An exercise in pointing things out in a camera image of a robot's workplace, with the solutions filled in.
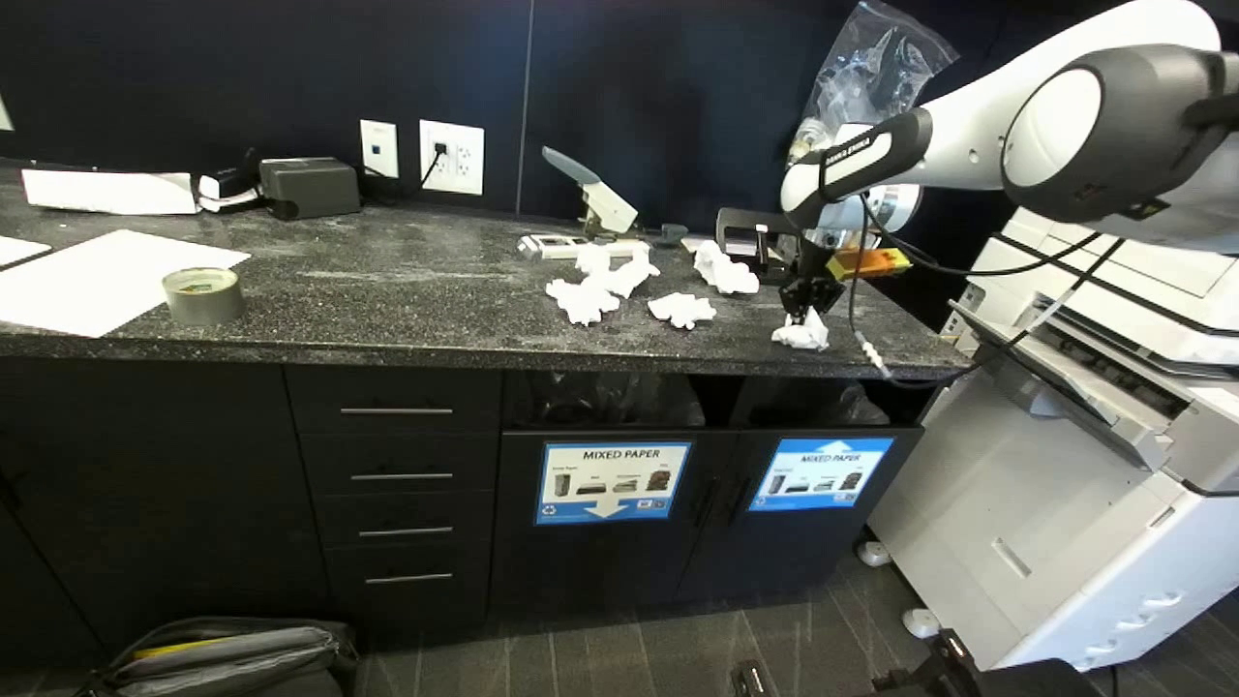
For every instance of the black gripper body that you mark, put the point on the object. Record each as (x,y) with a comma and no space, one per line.
(807,258)

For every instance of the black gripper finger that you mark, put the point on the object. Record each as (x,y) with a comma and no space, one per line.
(824,300)
(794,303)

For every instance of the white tissue tall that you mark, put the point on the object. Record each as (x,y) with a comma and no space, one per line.
(719,267)

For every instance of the white tissue front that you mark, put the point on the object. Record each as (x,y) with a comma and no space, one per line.
(684,310)

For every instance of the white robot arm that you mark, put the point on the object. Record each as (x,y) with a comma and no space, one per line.
(1123,121)

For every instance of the black hole punch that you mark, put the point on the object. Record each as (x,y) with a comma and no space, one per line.
(759,240)

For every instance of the right mixed paper label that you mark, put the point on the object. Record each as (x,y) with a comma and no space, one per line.
(820,474)

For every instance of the grey white stapler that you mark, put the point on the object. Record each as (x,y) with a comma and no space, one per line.
(602,201)

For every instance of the clear plastic bag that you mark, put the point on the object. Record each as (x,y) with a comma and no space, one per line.
(874,72)

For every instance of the white office printer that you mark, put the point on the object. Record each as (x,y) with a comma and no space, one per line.
(1074,498)

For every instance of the black drawer cabinet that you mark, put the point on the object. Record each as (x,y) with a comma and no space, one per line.
(404,485)

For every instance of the black box device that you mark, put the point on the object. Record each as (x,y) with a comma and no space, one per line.
(307,187)

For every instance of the grey tape roll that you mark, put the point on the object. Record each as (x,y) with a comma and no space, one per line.
(204,297)

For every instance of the black bag on floor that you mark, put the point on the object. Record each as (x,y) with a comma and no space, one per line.
(234,657)

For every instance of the white paper sheet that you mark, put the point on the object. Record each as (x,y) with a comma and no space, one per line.
(100,285)

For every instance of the white flat device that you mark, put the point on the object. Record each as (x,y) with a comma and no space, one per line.
(125,195)

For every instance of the white wall outlet plate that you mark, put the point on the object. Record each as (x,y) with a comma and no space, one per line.
(449,155)

